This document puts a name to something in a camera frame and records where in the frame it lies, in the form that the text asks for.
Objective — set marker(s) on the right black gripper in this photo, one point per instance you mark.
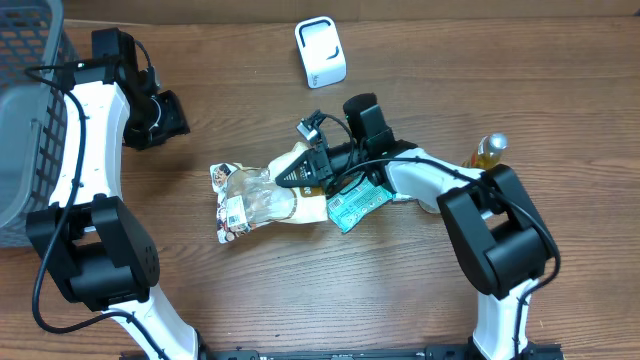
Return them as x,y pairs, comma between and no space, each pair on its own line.
321,166

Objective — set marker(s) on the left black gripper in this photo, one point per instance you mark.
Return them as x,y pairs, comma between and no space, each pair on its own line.
170,116

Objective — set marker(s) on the teal wet wipes pack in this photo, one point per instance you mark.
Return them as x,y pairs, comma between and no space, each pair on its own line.
359,198

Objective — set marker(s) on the brown snack pouch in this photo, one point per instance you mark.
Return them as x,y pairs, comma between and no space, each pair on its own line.
249,198

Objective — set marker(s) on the small teal tissue pack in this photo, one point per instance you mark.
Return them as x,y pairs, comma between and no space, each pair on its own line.
402,198

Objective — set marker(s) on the yellow oil bottle grey cap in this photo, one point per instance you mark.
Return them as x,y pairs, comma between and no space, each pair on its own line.
488,153

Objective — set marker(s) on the green lid seasoning jar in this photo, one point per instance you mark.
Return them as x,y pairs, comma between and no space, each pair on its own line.
428,208

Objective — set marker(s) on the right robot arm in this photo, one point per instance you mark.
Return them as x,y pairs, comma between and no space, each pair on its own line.
499,238

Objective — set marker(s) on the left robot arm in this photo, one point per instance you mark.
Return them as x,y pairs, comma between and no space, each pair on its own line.
97,260

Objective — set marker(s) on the white barcode scanner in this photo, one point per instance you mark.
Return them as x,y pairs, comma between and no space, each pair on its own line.
321,51

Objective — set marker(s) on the grey plastic mesh basket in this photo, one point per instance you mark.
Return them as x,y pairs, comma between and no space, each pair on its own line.
33,115

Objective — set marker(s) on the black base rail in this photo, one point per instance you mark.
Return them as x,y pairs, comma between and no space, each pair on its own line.
330,355

